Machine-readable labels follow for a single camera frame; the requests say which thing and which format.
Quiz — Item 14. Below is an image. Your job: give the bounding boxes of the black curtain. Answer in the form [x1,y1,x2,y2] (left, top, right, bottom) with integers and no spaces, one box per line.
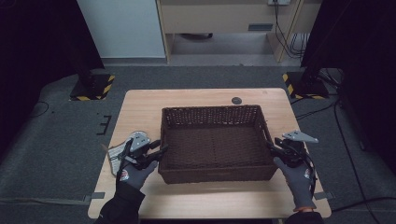
[0,0,106,157]
[300,0,396,176]

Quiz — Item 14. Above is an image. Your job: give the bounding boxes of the hanging black cables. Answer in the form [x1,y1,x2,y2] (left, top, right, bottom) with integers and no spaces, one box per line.
[273,1,310,60]

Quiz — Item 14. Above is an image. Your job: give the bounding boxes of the person's right hand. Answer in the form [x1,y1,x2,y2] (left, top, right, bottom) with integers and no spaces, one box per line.
[273,156,318,213]

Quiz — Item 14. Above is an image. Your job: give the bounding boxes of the white panel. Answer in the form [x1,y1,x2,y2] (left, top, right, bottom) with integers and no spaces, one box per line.
[77,0,166,59]

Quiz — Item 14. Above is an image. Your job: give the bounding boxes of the white striped towel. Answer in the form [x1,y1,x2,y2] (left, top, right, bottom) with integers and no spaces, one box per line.
[101,130,151,177]

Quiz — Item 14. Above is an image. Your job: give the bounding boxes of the person's left hand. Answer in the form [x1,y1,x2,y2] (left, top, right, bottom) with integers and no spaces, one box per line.
[116,160,159,191]

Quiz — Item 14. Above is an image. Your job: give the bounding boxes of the long black floor cable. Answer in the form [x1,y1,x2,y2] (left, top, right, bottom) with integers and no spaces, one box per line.
[333,99,382,224]

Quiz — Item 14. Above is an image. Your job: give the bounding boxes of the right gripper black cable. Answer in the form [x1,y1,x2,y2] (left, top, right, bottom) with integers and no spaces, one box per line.
[303,155,318,200]

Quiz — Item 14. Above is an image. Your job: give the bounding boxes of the short black floor cable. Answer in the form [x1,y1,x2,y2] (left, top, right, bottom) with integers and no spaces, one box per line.
[294,98,340,121]

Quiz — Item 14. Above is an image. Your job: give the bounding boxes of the grey tape piece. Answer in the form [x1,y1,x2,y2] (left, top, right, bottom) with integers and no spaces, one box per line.
[313,190,335,201]
[83,191,106,203]

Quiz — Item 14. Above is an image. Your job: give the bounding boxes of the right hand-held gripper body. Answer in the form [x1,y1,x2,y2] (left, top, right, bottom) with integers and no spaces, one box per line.
[275,129,319,168]

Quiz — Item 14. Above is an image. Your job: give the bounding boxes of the black floor cable loop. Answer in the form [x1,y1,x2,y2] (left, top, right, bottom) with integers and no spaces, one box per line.
[30,100,50,119]

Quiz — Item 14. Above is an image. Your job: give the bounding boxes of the striped black stand base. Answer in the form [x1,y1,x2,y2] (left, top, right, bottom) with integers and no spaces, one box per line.
[282,71,330,101]
[69,73,116,102]

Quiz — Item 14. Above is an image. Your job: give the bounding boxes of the brown woven basket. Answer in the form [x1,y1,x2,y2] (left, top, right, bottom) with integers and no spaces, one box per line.
[158,105,279,185]

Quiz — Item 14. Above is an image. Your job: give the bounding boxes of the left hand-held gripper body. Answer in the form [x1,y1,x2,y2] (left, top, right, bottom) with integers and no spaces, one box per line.
[119,130,153,171]

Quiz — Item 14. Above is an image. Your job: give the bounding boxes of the beige wooden desk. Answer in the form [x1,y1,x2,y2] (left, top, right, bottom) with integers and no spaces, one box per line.
[155,0,322,64]

